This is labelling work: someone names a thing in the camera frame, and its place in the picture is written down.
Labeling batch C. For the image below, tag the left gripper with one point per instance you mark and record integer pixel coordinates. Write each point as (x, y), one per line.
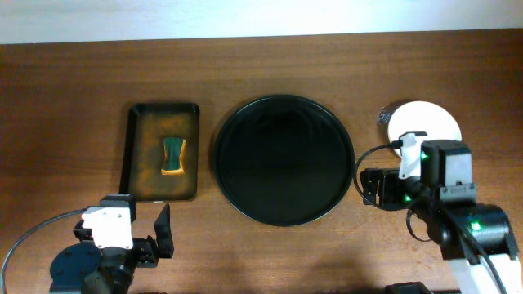
(146, 251)

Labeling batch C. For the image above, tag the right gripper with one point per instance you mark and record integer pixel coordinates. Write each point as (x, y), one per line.
(386, 188)

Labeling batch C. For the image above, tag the green and orange sponge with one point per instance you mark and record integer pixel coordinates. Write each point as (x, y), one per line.
(174, 150)

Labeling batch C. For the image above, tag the cream plate with ketchup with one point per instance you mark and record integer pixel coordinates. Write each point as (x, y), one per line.
(418, 115)

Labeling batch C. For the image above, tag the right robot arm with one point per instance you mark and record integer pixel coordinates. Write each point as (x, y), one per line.
(476, 239)

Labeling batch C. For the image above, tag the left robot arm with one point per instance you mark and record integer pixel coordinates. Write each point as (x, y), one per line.
(73, 271)

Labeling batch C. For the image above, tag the black rectangular water tray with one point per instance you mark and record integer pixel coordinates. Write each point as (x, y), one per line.
(147, 125)

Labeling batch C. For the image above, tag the round black serving tray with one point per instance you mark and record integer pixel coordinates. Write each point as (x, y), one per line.
(283, 160)

